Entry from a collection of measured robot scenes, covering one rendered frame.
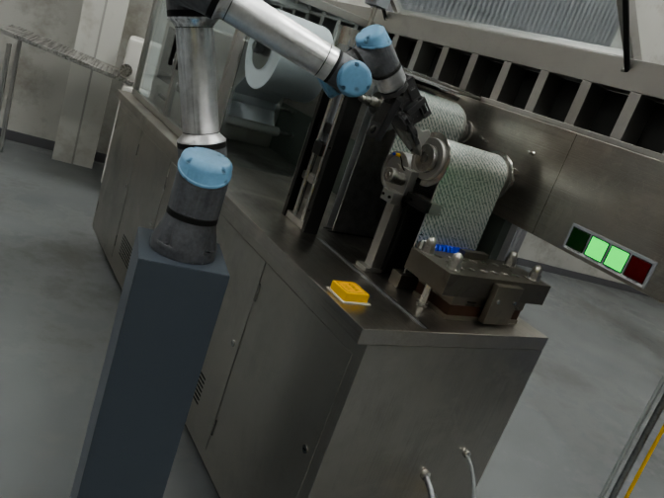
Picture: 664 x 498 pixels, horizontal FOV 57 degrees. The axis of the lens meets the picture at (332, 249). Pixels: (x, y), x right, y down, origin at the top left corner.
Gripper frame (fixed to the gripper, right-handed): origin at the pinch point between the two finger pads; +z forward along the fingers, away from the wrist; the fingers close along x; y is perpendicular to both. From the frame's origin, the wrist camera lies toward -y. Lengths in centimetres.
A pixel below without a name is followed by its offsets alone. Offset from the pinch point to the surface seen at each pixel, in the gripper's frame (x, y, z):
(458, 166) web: -8.3, 6.2, 6.8
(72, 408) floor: 62, -131, 39
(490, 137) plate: 11.4, 30.6, 22.6
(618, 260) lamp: -45, 18, 32
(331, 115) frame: 36.1, -3.7, -4.4
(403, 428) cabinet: -34, -49, 40
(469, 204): -8.3, 5.1, 19.8
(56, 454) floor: 39, -136, 32
